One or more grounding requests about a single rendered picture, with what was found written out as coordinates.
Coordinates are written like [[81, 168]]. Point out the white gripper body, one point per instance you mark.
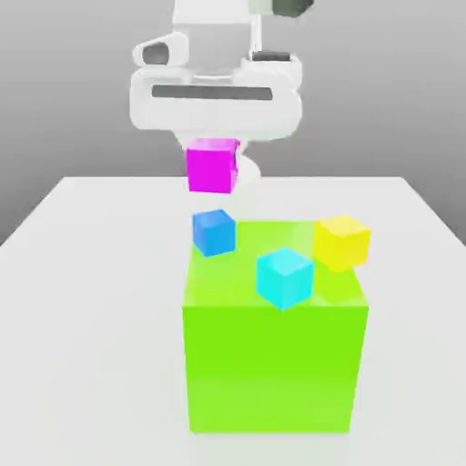
[[218, 116]]

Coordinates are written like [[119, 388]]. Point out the small magenta cube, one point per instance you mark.
[[209, 169]]

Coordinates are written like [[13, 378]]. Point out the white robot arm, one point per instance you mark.
[[214, 40]]

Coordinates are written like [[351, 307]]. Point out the small blue cube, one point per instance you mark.
[[214, 235]]

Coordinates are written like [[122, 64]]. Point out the small cyan cube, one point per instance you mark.
[[284, 278]]

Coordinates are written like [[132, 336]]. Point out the small yellow cube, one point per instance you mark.
[[342, 242]]

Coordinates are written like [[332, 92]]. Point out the large green box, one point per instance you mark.
[[273, 364]]

